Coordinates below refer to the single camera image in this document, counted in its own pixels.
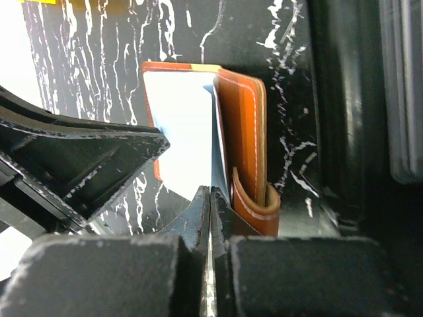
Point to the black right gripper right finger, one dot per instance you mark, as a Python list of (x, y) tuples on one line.
[(225, 223)]

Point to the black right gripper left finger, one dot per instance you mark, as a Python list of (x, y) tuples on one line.
[(192, 226)]

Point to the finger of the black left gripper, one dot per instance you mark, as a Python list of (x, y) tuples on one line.
[(64, 171)]

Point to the brown leather card holder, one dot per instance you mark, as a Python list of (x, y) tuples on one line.
[(215, 122)]

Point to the black plastic card box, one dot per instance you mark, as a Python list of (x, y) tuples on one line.
[(360, 195)]

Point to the black credit card stack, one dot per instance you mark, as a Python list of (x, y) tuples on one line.
[(401, 39)]

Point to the yellow plastic fruit tray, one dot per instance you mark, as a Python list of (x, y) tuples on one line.
[(114, 6)]

